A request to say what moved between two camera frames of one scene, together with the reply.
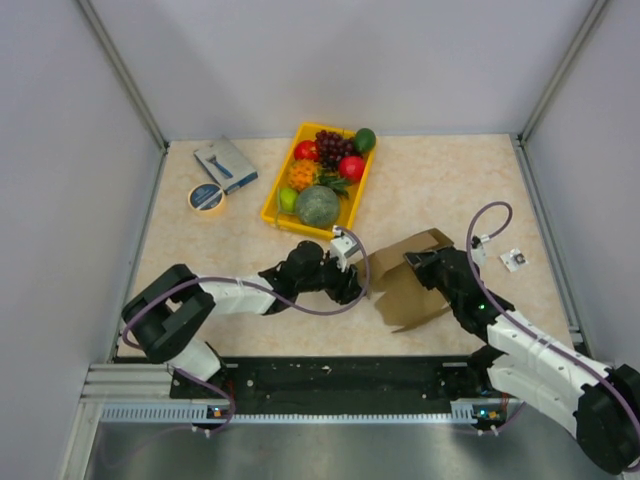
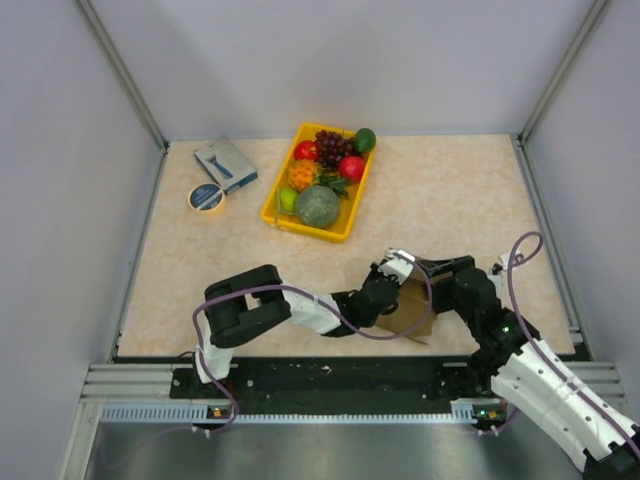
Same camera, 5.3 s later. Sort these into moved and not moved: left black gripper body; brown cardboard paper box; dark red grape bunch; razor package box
Moved: brown cardboard paper box; left black gripper body
Not moved: dark red grape bunch; razor package box
